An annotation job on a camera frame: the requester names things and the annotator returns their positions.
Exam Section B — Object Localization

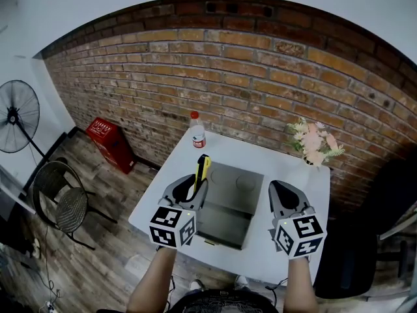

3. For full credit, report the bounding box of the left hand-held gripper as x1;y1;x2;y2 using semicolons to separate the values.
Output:
149;173;209;250

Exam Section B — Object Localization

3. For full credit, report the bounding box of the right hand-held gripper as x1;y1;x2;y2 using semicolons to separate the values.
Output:
267;180;328;260

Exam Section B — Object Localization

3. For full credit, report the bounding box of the yellow and black utility knife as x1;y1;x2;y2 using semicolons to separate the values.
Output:
194;154;212;192

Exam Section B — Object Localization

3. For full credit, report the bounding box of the grey box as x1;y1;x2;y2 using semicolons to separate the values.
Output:
194;160;265;250

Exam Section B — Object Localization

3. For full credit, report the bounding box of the person's right forearm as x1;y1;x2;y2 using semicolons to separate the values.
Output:
282;256;319;313

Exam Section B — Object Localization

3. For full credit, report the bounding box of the person's left forearm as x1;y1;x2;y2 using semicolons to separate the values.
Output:
126;248;179;313

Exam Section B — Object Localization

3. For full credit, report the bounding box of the red plastic crate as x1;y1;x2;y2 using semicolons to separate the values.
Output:
85;117;136;175

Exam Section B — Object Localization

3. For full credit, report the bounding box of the black office chair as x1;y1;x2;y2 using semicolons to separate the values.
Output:
314;156;417;299

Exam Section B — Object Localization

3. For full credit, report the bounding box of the pale pink flower bouquet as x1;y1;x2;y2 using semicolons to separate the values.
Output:
285;117;345;168

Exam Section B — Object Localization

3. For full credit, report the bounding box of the person's black shirt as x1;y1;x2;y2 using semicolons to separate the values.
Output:
165;288;284;313

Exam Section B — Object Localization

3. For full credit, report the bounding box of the clear bottle with red cap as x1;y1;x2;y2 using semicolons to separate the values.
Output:
188;111;207;149

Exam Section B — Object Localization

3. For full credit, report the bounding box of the dark wicker chair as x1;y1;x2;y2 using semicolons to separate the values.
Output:
31;157;118;251

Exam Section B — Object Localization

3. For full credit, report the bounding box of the white desk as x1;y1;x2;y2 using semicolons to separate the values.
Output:
0;164;36;215

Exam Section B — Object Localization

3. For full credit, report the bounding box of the black standing fan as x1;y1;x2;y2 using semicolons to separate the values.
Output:
0;79;51;162

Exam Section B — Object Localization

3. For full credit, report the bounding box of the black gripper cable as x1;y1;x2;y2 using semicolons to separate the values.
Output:
265;277;289;306
167;275;176;306

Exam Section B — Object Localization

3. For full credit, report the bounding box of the thin black floor cable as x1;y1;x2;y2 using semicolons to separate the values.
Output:
42;223;63;313

